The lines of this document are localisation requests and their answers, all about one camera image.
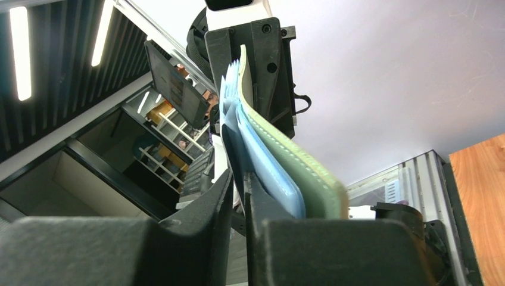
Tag aluminium frame rail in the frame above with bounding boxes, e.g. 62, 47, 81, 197
347, 150, 470, 286

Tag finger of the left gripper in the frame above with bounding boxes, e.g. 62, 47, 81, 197
205, 27, 237, 95
241, 17, 296, 138

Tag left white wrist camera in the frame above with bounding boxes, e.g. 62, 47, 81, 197
205, 0, 273, 31

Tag black computer monitor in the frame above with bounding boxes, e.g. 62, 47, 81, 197
144, 41, 209, 129

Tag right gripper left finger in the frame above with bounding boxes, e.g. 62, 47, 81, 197
1, 171, 233, 285

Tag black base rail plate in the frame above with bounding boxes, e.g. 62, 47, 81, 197
372, 161, 484, 286

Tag green card holder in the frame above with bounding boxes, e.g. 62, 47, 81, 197
219, 45, 349, 219

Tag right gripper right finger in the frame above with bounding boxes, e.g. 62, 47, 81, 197
244, 172, 434, 285

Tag black keyboard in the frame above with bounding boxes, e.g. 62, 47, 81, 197
180, 147, 214, 197

